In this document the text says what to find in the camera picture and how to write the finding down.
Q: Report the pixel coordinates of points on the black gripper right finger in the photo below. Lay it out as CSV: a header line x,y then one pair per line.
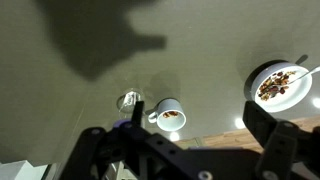
x,y
260,123

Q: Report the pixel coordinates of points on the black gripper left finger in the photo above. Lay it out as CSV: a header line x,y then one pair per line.
x,y
137,113

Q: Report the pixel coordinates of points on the white ceramic bowl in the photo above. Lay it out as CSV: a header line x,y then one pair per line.
x,y
293,96

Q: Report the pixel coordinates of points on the silver metal spoon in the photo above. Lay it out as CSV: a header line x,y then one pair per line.
x,y
301,76

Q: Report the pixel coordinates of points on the fruit pieces inside cup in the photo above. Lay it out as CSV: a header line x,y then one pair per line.
x,y
170,114

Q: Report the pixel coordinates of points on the dried fruit and nut mix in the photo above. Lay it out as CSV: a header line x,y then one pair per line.
x,y
275,85

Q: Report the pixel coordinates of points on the white ceramic cup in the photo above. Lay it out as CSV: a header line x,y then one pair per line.
x,y
171,125

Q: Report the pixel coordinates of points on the clear drinking glass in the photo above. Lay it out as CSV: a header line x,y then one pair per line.
x,y
128,98

